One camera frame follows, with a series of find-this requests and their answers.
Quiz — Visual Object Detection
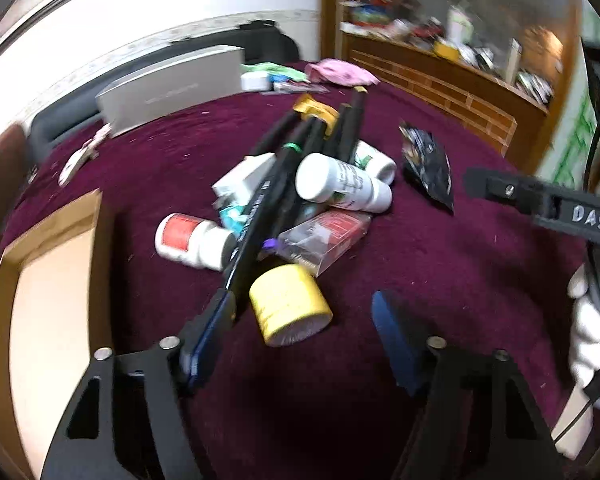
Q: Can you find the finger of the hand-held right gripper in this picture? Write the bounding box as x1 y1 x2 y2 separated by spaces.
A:
464 167 600 238

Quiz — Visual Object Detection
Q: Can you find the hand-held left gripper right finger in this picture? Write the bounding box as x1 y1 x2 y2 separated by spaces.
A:
372 290 566 480

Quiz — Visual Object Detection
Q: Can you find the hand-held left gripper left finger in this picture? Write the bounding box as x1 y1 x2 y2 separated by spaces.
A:
40 287 238 480

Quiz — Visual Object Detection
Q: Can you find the yellow round jar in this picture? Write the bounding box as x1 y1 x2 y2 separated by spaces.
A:
249 263 333 347

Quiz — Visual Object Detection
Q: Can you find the black snack packet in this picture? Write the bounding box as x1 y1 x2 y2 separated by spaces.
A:
399 122 456 212

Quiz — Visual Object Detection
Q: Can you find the white bottle red label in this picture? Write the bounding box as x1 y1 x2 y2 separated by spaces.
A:
155 213 237 272

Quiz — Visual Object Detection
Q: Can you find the clear plastic box red card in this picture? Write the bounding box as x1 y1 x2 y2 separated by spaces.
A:
277 210 373 278

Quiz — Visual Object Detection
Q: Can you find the white bottle green label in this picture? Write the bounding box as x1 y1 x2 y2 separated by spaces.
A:
352 140 397 186
295 152 393 213

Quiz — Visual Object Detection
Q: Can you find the black marker green cap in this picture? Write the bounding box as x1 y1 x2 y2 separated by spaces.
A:
220 142 303 306

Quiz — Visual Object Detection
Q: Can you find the cardboard box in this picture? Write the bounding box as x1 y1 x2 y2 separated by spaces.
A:
0 189 117 480

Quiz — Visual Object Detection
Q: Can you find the black marker purple cap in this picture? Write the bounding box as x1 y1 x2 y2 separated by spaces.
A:
260 117 331 256

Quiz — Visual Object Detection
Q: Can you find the white teal small box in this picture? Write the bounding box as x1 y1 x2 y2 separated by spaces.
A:
211 152 278 241

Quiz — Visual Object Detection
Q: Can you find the black marker olive cap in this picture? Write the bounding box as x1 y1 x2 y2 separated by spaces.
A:
325 86 370 166

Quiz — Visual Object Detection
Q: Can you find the yellow packet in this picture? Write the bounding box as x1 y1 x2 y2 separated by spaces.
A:
292 94 341 128

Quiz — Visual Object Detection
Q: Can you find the person's right hand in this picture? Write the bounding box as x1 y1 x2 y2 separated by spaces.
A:
567 264 600 386

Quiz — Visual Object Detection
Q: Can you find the wooden brick-pattern counter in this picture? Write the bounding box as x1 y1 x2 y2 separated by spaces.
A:
322 0 581 161

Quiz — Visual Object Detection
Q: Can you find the pile of counter clutter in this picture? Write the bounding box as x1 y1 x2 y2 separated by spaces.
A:
340 0 556 106

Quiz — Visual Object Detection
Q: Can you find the pink cloth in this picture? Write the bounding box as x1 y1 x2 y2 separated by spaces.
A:
305 58 381 86

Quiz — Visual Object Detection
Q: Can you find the grey rectangular box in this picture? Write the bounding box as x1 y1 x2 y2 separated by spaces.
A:
96 45 245 137

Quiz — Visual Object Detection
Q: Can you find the black leather sofa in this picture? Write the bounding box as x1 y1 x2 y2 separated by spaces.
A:
30 19 301 161

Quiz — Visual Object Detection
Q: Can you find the green cloth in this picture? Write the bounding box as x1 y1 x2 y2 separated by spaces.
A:
241 61 311 83

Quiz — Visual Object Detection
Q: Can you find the white keychain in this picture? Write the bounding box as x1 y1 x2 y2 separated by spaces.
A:
59 125 112 187

